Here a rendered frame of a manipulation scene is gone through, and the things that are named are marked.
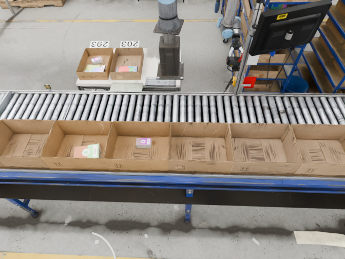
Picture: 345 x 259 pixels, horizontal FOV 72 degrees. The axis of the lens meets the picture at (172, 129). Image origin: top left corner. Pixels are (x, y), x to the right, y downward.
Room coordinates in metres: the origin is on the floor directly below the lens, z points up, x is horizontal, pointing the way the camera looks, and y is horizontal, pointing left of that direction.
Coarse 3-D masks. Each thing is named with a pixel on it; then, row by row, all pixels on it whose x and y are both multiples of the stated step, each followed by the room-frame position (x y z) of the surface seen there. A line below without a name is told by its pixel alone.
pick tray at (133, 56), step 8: (120, 48) 2.14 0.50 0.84; (128, 48) 2.14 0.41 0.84; (136, 48) 2.13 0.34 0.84; (120, 56) 2.13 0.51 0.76; (128, 56) 2.12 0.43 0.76; (136, 56) 2.12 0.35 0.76; (112, 64) 1.91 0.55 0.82; (120, 64) 1.99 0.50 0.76; (128, 64) 1.98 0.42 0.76; (136, 64) 1.98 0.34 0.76; (112, 72) 1.77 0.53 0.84; (120, 72) 1.76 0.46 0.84; (128, 72) 1.76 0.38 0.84; (136, 72) 1.75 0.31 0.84
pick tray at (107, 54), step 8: (88, 48) 2.16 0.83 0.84; (96, 48) 2.16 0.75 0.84; (104, 48) 2.15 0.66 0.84; (88, 56) 2.15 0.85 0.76; (96, 56) 2.15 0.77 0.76; (104, 56) 2.14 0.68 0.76; (112, 56) 2.09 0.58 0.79; (80, 64) 1.92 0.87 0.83; (88, 64) 2.01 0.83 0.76; (104, 64) 2.00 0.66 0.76; (80, 72) 1.79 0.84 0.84; (88, 72) 1.78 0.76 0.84; (96, 72) 1.78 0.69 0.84; (104, 72) 1.77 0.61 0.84
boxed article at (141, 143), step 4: (140, 140) 0.93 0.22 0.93; (144, 140) 0.93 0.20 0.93; (148, 140) 0.92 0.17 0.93; (136, 144) 0.90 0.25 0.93; (140, 144) 0.89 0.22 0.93; (144, 144) 0.89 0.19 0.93; (148, 144) 0.89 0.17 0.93; (140, 148) 0.89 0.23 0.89; (144, 148) 0.89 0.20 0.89; (148, 148) 0.89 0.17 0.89
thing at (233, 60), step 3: (228, 57) 1.59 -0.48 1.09; (231, 57) 1.59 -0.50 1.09; (234, 57) 1.59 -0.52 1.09; (237, 57) 1.59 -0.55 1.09; (228, 60) 1.56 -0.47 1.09; (231, 60) 1.55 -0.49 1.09; (234, 60) 1.55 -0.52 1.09; (237, 60) 1.55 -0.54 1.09; (228, 63) 1.55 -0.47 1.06; (231, 63) 1.55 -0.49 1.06; (234, 63) 1.55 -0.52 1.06; (237, 63) 1.54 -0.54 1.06; (234, 66) 1.56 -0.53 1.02; (237, 66) 1.56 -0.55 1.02
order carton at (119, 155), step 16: (112, 128) 0.98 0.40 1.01; (128, 128) 1.01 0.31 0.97; (144, 128) 1.00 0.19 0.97; (160, 128) 0.99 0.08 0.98; (112, 144) 0.89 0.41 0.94; (128, 144) 0.93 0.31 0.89; (160, 144) 0.91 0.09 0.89; (112, 160) 0.72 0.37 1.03; (128, 160) 0.71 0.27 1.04; (144, 160) 0.71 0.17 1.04; (160, 160) 0.70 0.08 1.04
